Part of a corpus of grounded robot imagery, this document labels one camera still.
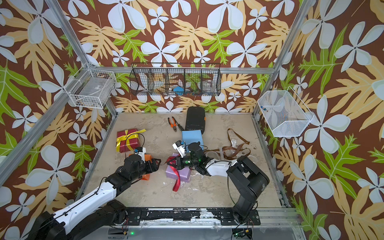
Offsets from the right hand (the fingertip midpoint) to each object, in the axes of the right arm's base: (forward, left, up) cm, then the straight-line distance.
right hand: (167, 163), depth 80 cm
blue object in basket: (+44, -5, +15) cm, 47 cm away
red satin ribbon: (-8, -5, -12) cm, 15 cm away
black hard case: (+41, -16, -9) cm, 45 cm away
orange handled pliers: (+36, 0, -11) cm, 38 cm away
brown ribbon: (+15, -43, -12) cm, 47 cm away
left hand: (+3, +7, -2) cm, 8 cm away
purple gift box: (-5, -9, -4) cm, 11 cm away
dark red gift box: (+17, +23, -4) cm, 29 cm away
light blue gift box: (+25, -13, -10) cm, 30 cm away
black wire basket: (+51, -3, +19) cm, 55 cm away
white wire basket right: (+23, -67, +14) cm, 72 cm away
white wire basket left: (+38, +46, +22) cm, 64 cm away
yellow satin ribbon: (+20, +29, -4) cm, 35 cm away
